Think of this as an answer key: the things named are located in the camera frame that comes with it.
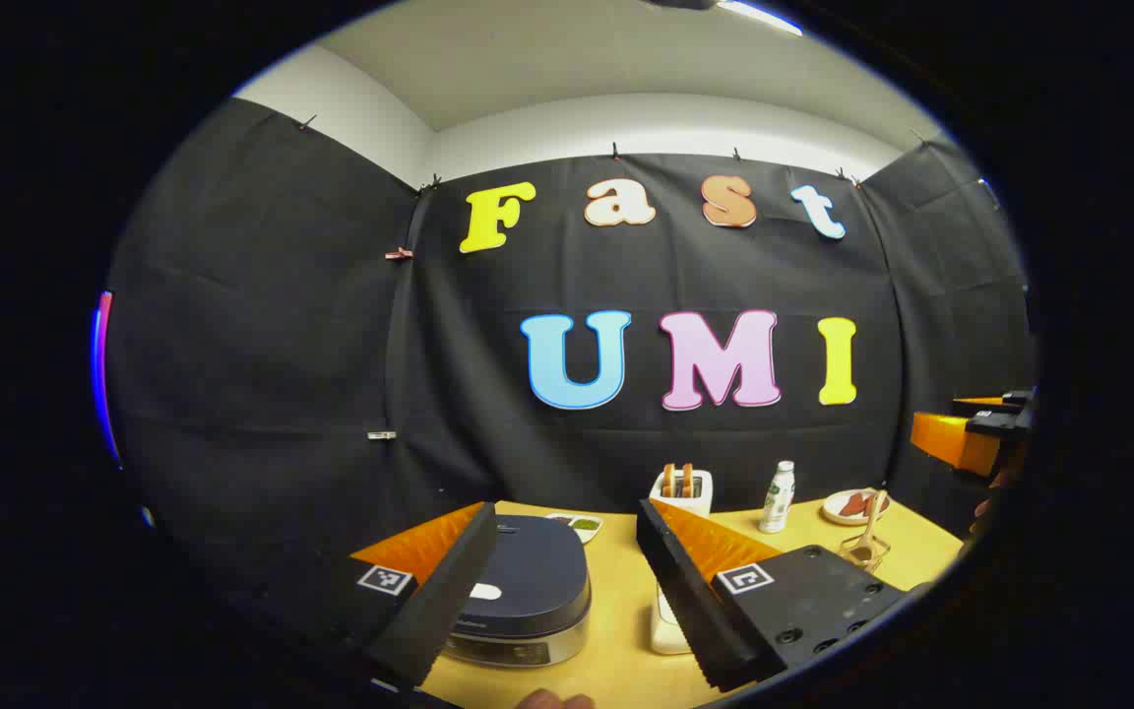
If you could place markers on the white toaster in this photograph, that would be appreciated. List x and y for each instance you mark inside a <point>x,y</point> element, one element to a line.
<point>697,492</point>

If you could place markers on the dark grey rice cooker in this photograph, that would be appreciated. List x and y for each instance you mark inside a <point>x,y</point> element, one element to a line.
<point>537,581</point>

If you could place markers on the white sectioned condiment dish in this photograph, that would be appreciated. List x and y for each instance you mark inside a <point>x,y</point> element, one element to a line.
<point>582,527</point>

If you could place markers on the wooden spoon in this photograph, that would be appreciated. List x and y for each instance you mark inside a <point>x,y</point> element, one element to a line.
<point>862,549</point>

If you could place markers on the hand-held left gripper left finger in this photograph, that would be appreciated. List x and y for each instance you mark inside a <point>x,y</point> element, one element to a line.
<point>454,581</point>

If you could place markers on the white round plate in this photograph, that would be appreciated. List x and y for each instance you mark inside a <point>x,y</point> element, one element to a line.
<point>835,510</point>

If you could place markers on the red meat piece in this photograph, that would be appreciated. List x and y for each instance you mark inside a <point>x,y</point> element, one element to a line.
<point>868,502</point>
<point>850,505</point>

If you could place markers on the white milk bottle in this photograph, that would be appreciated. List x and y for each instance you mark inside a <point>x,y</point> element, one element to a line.
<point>777,502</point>

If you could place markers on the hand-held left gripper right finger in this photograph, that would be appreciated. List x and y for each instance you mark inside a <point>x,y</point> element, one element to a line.
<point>695,601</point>

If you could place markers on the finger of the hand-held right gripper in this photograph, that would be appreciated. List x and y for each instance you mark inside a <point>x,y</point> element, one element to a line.
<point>961,443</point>
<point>980,401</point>

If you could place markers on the clear plastic rice box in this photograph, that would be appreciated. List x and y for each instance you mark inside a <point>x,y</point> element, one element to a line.
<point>667,642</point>

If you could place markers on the toasted bread slice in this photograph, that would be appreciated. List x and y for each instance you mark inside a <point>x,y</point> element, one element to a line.
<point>668,480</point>
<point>686,480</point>

